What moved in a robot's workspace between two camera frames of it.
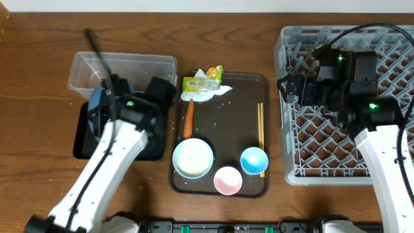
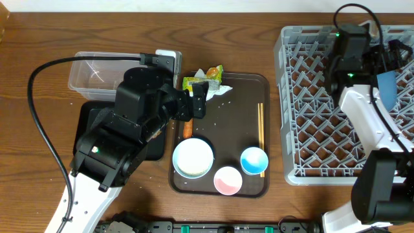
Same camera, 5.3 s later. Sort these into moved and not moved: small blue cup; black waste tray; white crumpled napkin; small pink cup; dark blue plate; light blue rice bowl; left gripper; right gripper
Moved: left gripper; right gripper; dark blue plate
Not moved: small blue cup; light blue rice bowl; black waste tray; small pink cup; white crumpled napkin
